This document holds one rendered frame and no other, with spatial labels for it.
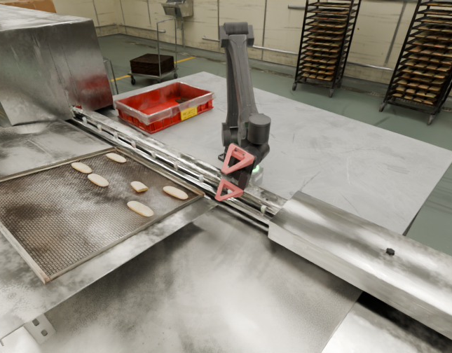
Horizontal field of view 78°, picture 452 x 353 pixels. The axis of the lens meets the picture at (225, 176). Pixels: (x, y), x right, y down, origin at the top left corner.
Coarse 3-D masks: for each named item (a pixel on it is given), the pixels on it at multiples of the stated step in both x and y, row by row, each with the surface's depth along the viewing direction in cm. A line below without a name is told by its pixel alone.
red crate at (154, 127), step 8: (160, 104) 175; (168, 104) 175; (176, 104) 175; (208, 104) 166; (120, 112) 157; (144, 112) 165; (152, 112) 165; (200, 112) 164; (128, 120) 154; (136, 120) 148; (160, 120) 145; (168, 120) 149; (176, 120) 153; (144, 128) 144; (152, 128) 143; (160, 128) 146
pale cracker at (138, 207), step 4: (128, 204) 85; (132, 204) 84; (136, 204) 84; (140, 204) 85; (132, 208) 83; (136, 208) 83; (140, 208) 83; (144, 208) 83; (148, 208) 83; (140, 212) 82; (144, 212) 82; (148, 212) 82; (152, 212) 82
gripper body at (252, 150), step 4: (248, 148) 73; (252, 148) 73; (256, 148) 74; (248, 152) 68; (252, 152) 72; (256, 152) 73; (256, 156) 73; (260, 156) 74; (240, 160) 71; (256, 160) 72; (252, 164) 69; (256, 164) 73; (244, 168) 72; (248, 168) 70; (252, 168) 70; (232, 172) 75; (236, 172) 74; (240, 172) 73; (248, 172) 71; (228, 176) 76; (232, 176) 75; (236, 176) 75
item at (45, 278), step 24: (48, 168) 99; (72, 168) 101; (96, 168) 103; (144, 168) 107; (0, 192) 84; (48, 192) 87; (96, 192) 90; (120, 192) 91; (0, 216) 75; (24, 216) 76; (96, 216) 79; (120, 216) 80; (144, 216) 81; (48, 240) 69; (96, 240) 71; (120, 240) 71; (48, 264) 63; (72, 264) 62
